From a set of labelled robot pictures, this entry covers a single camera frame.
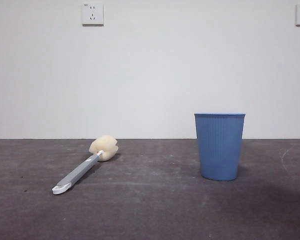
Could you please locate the blue ribbed plastic cup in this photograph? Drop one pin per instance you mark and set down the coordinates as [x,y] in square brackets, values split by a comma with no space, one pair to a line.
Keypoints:
[219,147]

